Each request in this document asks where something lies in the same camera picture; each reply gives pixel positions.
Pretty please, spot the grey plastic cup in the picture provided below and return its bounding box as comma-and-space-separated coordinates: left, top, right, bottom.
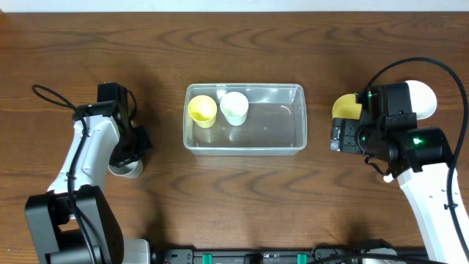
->
108, 159, 144, 179

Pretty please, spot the yellow plastic cup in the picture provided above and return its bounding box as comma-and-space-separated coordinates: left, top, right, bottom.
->
188, 95, 218, 128

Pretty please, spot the white plastic cup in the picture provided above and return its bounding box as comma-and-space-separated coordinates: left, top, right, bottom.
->
220, 92, 249, 126

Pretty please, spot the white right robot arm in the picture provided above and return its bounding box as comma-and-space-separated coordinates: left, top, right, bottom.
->
330, 114, 468, 263

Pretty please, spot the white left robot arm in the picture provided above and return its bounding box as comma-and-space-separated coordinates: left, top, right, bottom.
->
25, 101, 151, 263

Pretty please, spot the clear plastic container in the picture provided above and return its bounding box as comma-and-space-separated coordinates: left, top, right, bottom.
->
182, 83, 307, 155

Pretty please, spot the yellow cup right side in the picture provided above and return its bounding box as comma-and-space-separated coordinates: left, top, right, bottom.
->
332, 94, 362, 120

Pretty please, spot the white cup right side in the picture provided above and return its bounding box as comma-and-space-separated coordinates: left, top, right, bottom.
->
405, 80, 437, 120

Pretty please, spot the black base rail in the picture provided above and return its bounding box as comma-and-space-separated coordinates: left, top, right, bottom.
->
150, 239, 429, 264

